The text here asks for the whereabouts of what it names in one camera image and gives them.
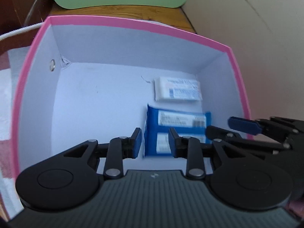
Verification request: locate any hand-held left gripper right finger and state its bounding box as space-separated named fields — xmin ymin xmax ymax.
xmin=168 ymin=127 xmax=257 ymax=180

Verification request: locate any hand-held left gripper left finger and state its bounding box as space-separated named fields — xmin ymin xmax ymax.
xmin=57 ymin=127 xmax=142 ymax=180

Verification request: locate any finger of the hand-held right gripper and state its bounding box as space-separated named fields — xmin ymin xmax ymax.
xmin=206 ymin=126 xmax=289 ymax=158
xmin=228 ymin=116 xmax=300 ymax=136

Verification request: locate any blue tissue packet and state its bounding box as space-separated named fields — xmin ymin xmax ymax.
xmin=143 ymin=104 xmax=212 ymax=158

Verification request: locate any pink cardboard box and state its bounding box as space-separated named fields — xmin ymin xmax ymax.
xmin=11 ymin=15 xmax=252 ymax=183

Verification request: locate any white tissue packet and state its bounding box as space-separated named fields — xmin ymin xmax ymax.
xmin=153 ymin=77 xmax=204 ymax=102

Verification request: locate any wooden side table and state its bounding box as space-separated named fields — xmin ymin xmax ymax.
xmin=49 ymin=3 xmax=197 ymax=35

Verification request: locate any red white plaid blanket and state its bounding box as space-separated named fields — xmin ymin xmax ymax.
xmin=0 ymin=47 xmax=32 ymax=220

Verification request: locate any dark wooden furniture panel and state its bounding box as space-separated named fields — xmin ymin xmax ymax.
xmin=0 ymin=0 xmax=54 ymax=37

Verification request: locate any white braided cable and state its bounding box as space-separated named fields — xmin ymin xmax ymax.
xmin=0 ymin=21 xmax=45 ymax=41

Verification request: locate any grey cable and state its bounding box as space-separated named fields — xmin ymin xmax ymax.
xmin=23 ymin=0 xmax=51 ymax=27

